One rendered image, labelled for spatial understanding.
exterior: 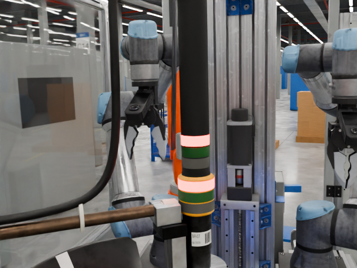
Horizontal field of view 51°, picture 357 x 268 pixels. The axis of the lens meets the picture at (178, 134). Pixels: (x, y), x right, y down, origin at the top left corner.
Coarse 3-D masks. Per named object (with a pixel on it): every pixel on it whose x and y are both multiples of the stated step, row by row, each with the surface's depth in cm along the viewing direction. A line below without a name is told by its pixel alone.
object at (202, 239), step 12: (192, 216) 44; (204, 216) 44; (192, 228) 44; (204, 228) 44; (192, 240) 44; (204, 240) 44; (192, 252) 44; (204, 252) 45; (192, 264) 45; (204, 264) 45
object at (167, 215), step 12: (156, 204) 43; (168, 204) 43; (156, 216) 42; (168, 216) 43; (180, 216) 43; (156, 228) 44; (168, 228) 42; (180, 228) 43; (168, 240) 44; (180, 240) 44; (168, 252) 45; (180, 252) 44; (168, 264) 45; (180, 264) 44; (216, 264) 47
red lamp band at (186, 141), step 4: (184, 136) 43; (188, 136) 43; (196, 136) 42; (200, 136) 42; (204, 136) 43; (208, 136) 43; (184, 140) 43; (188, 140) 43; (192, 140) 42; (196, 140) 42; (200, 140) 43; (204, 140) 43; (208, 140) 43; (184, 144) 43; (188, 144) 43; (192, 144) 43; (196, 144) 42; (200, 144) 43; (204, 144) 43; (208, 144) 43
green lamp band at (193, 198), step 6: (180, 192) 44; (186, 192) 43; (204, 192) 43; (210, 192) 44; (180, 198) 44; (186, 198) 43; (192, 198) 43; (198, 198) 43; (204, 198) 43; (210, 198) 44
